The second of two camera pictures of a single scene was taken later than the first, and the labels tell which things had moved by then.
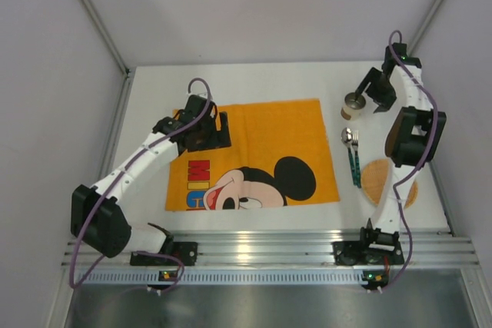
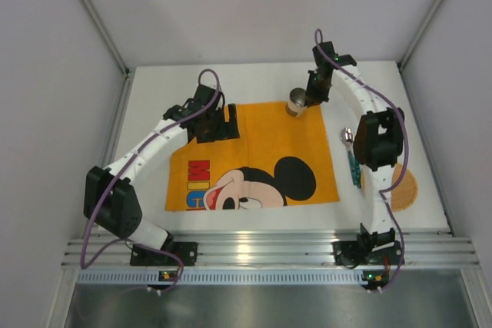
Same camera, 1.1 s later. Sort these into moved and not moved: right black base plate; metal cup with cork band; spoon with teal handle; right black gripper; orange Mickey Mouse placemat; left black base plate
Moved: metal cup with cork band; right black gripper
Not moved: right black base plate; spoon with teal handle; orange Mickey Mouse placemat; left black base plate
